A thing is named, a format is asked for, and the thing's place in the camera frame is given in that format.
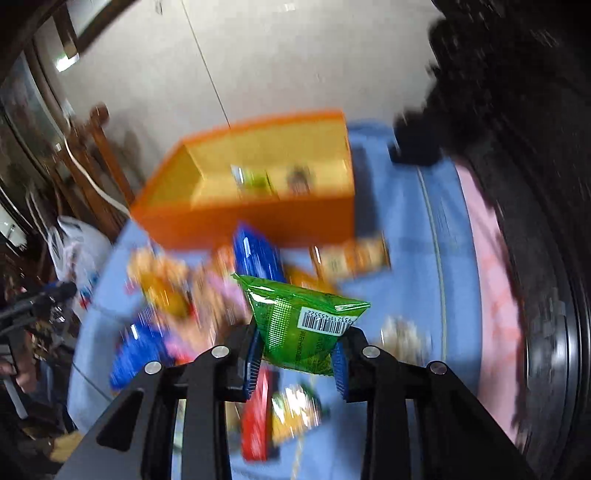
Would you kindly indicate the pale brown snack packet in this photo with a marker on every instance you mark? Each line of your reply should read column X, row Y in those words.
column 404, row 337

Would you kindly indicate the pink snack packet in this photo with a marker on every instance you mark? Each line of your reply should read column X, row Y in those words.
column 217, row 300

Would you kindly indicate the dark snack packet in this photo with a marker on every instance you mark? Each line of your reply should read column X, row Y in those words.
column 300, row 179

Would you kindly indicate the blue snack packet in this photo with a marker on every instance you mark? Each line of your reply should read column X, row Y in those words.
column 254, row 254
column 138, row 355

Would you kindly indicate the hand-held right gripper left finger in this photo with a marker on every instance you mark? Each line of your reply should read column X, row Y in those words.
column 253, row 369

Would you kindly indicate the red snack packet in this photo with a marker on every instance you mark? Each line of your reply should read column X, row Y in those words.
column 258, row 424

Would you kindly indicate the glass cabinet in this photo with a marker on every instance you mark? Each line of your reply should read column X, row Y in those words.
column 23, row 106

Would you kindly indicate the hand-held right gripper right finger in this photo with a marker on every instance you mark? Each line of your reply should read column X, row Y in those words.
column 340, row 371

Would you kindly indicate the yellow orange snack packet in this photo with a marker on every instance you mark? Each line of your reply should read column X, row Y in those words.
column 159, row 281

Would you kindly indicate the white plastic bag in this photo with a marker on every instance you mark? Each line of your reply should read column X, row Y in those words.
column 74, row 249

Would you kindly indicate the pink blanket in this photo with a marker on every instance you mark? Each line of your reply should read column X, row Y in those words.
column 498, row 300

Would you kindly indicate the orange cracker packet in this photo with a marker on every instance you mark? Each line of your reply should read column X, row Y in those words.
column 355, row 258

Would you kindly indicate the dark carved wooden furniture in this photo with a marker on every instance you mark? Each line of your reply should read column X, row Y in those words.
column 531, row 138

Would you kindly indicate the orange storage box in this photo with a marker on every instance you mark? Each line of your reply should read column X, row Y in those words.
column 258, row 221

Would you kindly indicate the wooden chair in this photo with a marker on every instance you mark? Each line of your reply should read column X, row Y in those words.
column 106, row 152

